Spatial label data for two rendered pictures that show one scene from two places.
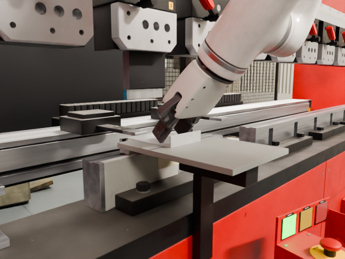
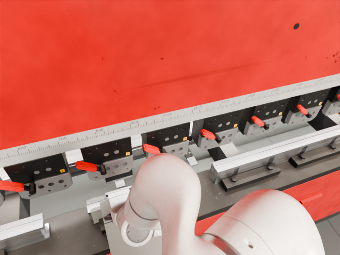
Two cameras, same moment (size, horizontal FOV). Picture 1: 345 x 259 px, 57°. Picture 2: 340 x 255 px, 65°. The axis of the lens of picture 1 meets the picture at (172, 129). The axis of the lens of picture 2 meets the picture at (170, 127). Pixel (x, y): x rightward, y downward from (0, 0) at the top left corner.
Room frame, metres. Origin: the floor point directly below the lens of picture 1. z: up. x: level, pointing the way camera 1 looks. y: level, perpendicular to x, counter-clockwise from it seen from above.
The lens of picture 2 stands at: (0.22, -0.33, 1.93)
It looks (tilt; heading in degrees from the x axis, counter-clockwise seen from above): 44 degrees down; 23
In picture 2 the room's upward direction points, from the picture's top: 3 degrees clockwise
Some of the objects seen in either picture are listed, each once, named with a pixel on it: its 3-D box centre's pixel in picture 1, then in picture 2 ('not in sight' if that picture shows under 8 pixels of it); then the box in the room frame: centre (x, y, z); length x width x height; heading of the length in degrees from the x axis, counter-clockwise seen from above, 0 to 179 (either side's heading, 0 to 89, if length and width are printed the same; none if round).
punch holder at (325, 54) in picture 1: (318, 44); (337, 92); (1.39, -0.62, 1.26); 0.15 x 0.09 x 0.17; 136
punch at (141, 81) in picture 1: (145, 75); (118, 172); (0.68, 0.06, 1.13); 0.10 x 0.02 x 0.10; 136
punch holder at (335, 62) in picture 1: (334, 47); not in sight; (1.53, -0.75, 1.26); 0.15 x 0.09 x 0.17; 136
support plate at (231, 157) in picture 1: (199, 147); (131, 225); (0.58, -0.05, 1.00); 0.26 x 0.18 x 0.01; 46
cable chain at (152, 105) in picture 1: (113, 107); not in sight; (1.11, 0.20, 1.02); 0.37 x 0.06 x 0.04; 136
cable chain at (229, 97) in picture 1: (211, 98); not in sight; (1.52, -0.18, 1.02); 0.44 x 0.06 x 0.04; 136
